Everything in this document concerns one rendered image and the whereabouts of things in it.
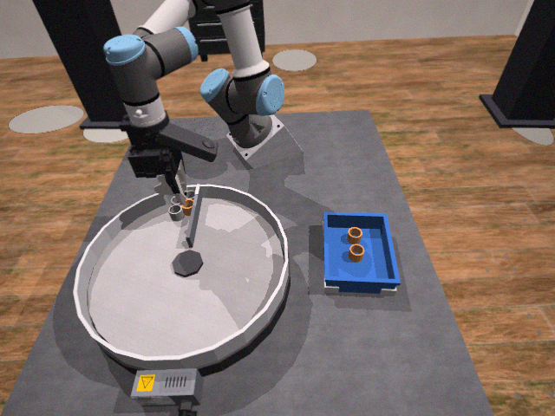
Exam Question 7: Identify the blue open-top crate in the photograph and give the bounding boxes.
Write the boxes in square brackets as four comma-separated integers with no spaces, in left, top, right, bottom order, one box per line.
[323,212,401,296]

